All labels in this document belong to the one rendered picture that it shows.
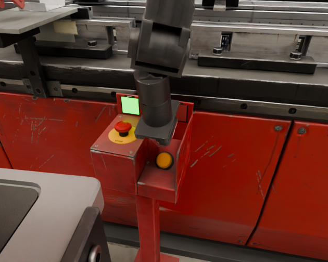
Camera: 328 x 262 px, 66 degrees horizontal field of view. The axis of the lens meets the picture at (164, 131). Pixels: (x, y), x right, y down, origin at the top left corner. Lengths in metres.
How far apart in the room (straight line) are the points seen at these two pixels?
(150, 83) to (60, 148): 0.63
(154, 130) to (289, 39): 0.47
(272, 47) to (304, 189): 0.44
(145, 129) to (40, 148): 0.61
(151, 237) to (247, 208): 0.35
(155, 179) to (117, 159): 0.10
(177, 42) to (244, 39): 0.42
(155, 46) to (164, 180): 0.33
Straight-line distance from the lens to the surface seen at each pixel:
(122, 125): 0.58
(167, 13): 0.36
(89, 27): 0.85
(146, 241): 0.87
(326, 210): 1.01
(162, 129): 0.47
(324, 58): 0.83
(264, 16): 1.03
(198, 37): 0.77
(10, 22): 0.72
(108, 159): 0.57
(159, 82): 0.40
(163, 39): 0.37
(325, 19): 1.08
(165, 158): 0.61
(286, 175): 0.87
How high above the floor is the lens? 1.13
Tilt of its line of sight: 35 degrees down
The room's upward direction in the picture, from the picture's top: straight up
